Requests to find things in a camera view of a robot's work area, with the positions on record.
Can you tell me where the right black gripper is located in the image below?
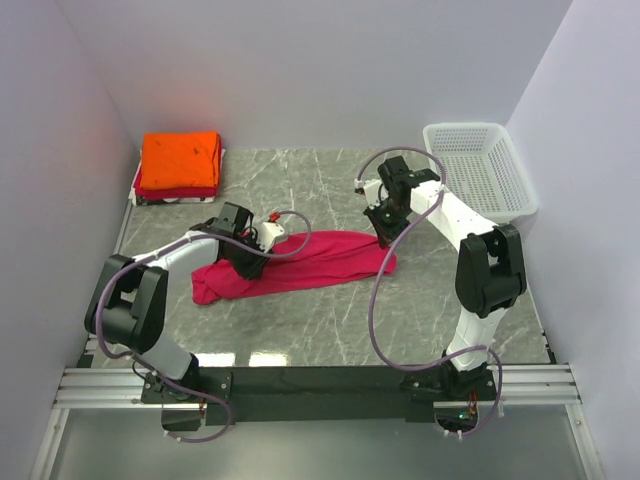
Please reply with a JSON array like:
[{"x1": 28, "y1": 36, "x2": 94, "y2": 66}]
[{"x1": 365, "y1": 197, "x2": 411, "y2": 248}]

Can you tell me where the magenta t shirt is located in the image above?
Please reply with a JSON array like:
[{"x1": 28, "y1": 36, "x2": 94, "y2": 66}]
[{"x1": 191, "y1": 230, "x2": 397, "y2": 306}]

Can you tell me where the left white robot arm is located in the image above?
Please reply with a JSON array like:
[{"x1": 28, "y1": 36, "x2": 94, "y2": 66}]
[{"x1": 84, "y1": 203, "x2": 284, "y2": 402}]

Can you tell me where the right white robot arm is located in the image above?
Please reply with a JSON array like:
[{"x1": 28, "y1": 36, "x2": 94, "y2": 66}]
[{"x1": 354, "y1": 155, "x2": 527, "y2": 399}]

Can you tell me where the folded red t shirt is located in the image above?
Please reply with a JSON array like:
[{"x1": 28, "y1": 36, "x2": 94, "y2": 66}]
[{"x1": 133, "y1": 170, "x2": 219, "y2": 201}]

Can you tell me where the white plastic basket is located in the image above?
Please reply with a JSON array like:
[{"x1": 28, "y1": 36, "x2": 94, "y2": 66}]
[{"x1": 423, "y1": 122, "x2": 538, "y2": 223}]

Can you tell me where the folded orange t shirt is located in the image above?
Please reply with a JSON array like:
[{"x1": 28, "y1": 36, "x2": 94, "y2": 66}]
[{"x1": 140, "y1": 131, "x2": 222, "y2": 191}]

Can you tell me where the black base beam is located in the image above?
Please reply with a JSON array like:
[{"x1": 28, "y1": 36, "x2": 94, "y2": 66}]
[{"x1": 141, "y1": 364, "x2": 500, "y2": 426}]

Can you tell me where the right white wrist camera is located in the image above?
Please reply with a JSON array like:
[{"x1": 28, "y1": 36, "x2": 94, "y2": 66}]
[{"x1": 354, "y1": 179, "x2": 387, "y2": 209}]

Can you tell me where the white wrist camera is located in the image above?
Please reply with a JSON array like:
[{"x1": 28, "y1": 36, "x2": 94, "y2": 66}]
[
  {"x1": 354, "y1": 179, "x2": 387, "y2": 209},
  {"x1": 256, "y1": 212, "x2": 288, "y2": 253}
]

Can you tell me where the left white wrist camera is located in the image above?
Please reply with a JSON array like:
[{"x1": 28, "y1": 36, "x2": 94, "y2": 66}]
[{"x1": 256, "y1": 212, "x2": 288, "y2": 253}]

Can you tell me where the aluminium rail frame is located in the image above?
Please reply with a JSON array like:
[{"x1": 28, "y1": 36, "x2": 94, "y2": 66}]
[{"x1": 29, "y1": 364, "x2": 605, "y2": 479}]

